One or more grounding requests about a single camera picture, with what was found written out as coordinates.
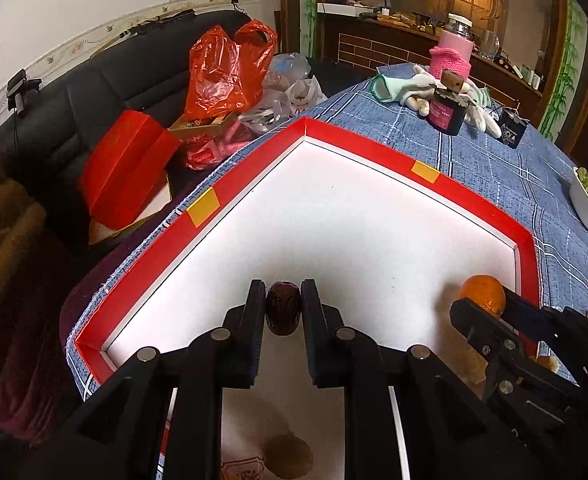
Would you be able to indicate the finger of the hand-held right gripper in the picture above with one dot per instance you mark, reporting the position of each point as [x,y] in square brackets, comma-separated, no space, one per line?
[494,340]
[549,322]

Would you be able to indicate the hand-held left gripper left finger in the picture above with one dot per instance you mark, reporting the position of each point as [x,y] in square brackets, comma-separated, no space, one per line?
[254,330]

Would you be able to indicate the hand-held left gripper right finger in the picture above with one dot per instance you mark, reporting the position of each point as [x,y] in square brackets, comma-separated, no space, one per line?
[311,330]

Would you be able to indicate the dark red date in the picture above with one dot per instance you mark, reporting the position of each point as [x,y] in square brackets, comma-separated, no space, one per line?
[284,307]

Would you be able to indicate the orange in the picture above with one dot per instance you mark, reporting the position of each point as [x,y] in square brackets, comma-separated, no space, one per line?
[481,290]

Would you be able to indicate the red box tray white inside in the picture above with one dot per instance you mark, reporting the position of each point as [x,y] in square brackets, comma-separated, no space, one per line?
[349,220]

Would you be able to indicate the brown longan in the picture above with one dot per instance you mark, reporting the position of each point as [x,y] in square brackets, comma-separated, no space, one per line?
[286,455]

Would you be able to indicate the blue plaid tablecloth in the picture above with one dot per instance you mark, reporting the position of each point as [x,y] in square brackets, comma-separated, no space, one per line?
[499,160]

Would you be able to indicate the small black box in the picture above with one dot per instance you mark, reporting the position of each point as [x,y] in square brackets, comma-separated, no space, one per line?
[513,130]

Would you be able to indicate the open cardboard box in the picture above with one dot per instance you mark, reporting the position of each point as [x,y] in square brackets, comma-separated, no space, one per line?
[199,127]

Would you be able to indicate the red gift box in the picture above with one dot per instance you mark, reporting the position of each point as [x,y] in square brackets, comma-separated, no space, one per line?
[124,160]

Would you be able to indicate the white plastic bag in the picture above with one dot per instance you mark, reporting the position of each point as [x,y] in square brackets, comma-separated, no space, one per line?
[294,105]

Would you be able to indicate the white cotton gloves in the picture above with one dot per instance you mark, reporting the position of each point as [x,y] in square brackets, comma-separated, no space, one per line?
[479,105]

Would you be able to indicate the dark red cloth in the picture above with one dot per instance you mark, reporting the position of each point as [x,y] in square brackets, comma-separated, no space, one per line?
[24,360]

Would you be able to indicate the black jar with pink label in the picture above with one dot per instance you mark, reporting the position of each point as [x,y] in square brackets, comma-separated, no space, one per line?
[444,110]

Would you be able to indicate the bamboo painted pillar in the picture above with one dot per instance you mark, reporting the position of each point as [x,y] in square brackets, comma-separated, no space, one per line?
[308,5]
[566,70]

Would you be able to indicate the pale green cloth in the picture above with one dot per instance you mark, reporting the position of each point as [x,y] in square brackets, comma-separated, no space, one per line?
[389,87]

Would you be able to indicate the red plastic bag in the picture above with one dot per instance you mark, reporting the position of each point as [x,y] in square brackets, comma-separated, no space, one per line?
[224,75]

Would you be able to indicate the clear plastic bag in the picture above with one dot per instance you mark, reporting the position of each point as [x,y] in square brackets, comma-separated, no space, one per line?
[286,67]

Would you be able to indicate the glass mug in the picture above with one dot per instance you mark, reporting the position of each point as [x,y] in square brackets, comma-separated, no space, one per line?
[491,44]

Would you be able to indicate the black leather sofa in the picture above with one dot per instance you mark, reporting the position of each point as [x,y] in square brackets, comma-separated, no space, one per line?
[99,85]

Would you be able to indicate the wooden counter cabinet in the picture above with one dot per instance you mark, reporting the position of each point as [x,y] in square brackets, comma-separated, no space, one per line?
[374,45]

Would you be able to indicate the pink bottle with knitted sleeve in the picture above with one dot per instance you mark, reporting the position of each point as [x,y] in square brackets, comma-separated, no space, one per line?
[454,45]

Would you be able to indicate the white flat box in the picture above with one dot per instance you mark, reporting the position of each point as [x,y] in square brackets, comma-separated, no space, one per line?
[346,8]

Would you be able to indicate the black camera on stand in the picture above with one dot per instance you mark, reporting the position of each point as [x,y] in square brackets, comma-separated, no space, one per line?
[18,91]

